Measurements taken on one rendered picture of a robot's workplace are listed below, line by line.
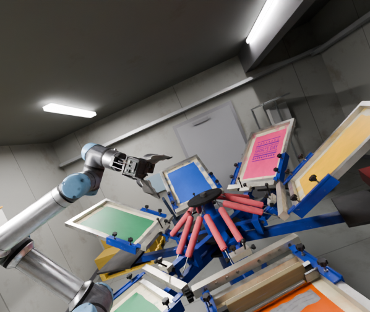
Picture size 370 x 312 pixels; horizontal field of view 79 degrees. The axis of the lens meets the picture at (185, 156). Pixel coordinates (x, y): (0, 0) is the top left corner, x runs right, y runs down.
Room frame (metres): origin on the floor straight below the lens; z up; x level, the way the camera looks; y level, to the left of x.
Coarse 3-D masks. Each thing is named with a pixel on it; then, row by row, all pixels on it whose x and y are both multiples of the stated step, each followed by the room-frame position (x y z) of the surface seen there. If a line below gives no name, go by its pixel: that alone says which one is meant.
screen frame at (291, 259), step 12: (276, 264) 1.17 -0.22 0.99; (288, 264) 1.16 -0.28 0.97; (252, 276) 1.16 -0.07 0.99; (264, 276) 1.15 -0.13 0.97; (228, 288) 1.15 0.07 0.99; (240, 288) 1.13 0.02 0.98; (336, 288) 0.90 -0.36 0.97; (348, 288) 0.86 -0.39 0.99; (216, 300) 1.12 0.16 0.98; (360, 300) 0.79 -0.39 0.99
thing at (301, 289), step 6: (306, 282) 1.02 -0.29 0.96; (300, 288) 1.00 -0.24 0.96; (306, 288) 0.98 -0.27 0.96; (312, 288) 0.97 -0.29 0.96; (288, 294) 1.00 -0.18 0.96; (294, 294) 0.98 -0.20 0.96; (318, 294) 0.93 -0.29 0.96; (276, 300) 0.99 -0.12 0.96; (282, 300) 0.98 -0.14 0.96; (288, 300) 0.96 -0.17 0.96; (324, 300) 0.89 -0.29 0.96; (330, 300) 0.88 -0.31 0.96; (306, 306) 0.90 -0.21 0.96; (312, 306) 0.89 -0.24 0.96; (318, 306) 0.88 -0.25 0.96; (324, 306) 0.87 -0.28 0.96; (330, 306) 0.86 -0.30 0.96; (336, 306) 0.85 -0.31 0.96
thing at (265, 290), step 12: (300, 264) 1.00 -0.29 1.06; (276, 276) 1.00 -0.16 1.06; (288, 276) 0.99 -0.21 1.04; (300, 276) 1.00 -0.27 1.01; (252, 288) 0.99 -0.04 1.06; (264, 288) 0.98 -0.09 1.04; (276, 288) 0.98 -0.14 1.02; (228, 300) 0.98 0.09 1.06; (240, 300) 0.96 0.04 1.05; (252, 300) 0.97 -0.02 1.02
